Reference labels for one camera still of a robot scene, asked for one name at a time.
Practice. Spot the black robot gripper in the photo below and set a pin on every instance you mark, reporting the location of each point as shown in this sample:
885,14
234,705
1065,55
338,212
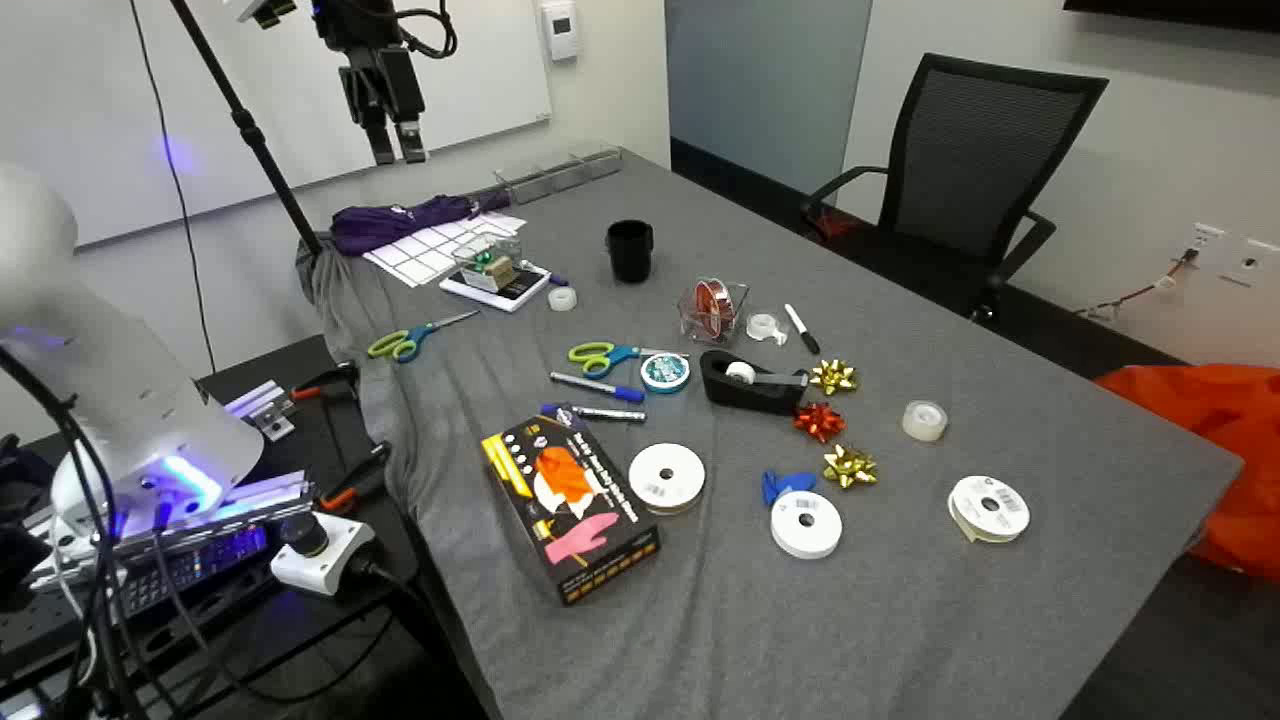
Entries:
384,99

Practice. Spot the orange plaid ribbon spool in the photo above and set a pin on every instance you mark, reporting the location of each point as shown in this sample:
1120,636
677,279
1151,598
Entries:
712,304

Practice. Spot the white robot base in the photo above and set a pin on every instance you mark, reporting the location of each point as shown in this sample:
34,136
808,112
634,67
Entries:
151,439

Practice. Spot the small white round object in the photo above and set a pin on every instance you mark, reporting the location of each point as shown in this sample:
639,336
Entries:
563,296

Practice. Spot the clear plastic case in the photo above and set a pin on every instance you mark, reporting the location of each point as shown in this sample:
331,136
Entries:
688,320

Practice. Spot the black glove box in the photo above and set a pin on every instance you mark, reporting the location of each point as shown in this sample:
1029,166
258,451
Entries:
572,506

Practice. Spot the purple cloth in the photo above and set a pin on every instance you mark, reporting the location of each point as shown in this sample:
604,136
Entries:
366,229

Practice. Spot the white grid paper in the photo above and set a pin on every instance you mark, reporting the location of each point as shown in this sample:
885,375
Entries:
432,255

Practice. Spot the black tripod pole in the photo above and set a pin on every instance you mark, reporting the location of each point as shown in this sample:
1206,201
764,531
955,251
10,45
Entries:
245,127

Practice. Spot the white thermostat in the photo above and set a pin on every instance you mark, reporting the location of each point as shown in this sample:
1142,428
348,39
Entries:
563,30

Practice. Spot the yellow green scissors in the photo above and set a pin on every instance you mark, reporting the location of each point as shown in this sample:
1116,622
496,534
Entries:
405,342

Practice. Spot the black cup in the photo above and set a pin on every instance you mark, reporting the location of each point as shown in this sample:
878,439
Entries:
628,251

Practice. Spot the green blue scissors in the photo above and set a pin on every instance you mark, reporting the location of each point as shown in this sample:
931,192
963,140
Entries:
599,358

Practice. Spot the blue cap marker lower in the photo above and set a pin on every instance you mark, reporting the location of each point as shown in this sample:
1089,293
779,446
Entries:
572,413

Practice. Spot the blue cap marker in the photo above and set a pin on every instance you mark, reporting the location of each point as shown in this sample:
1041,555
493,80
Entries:
625,395
572,413

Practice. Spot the blue cap marker upper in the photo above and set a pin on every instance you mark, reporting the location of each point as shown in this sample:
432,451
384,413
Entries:
625,395

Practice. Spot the teal ribbon spool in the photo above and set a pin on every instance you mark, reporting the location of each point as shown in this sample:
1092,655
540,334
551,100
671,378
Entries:
665,375

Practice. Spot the white power adapter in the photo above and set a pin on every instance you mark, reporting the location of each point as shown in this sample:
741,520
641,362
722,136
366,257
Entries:
317,550

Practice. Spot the small clear tape dispenser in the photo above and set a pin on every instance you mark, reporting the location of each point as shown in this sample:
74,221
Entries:
764,327

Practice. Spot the grey table cloth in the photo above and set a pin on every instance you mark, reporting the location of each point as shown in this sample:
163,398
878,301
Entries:
903,622

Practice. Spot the black tape dispenser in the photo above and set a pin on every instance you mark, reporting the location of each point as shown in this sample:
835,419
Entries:
739,383

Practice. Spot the white ribbon spool left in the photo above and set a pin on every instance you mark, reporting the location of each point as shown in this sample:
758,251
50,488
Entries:
665,479

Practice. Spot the white ribbon spool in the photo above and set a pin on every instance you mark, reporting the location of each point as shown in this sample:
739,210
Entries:
665,479
991,511
806,527

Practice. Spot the black white marker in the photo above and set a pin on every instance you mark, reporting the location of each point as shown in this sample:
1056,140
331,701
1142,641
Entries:
803,331

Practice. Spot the gold bow upper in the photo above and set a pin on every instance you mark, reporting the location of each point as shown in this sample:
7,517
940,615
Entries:
835,378

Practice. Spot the gold bow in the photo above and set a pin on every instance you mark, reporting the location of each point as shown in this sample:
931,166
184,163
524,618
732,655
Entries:
851,468
835,378

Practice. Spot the blue bow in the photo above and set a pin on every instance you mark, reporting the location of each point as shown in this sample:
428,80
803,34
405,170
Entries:
779,485

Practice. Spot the red bow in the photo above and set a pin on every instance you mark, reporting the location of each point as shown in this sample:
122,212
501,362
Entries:
818,421

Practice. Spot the gold bow lower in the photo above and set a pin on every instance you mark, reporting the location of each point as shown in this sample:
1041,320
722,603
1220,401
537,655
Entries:
851,468

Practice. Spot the white ribbon spool middle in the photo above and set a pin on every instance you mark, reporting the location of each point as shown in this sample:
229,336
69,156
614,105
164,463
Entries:
806,527

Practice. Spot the black mesh office chair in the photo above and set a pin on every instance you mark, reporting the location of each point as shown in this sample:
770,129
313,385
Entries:
968,154

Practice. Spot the clear tape roll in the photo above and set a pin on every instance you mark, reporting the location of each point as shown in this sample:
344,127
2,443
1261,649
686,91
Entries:
924,421

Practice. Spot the white ribbon spool right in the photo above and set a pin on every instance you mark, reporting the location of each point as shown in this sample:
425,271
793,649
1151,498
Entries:
991,511

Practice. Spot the orange plastic bag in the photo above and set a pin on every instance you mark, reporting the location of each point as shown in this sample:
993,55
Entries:
1234,409

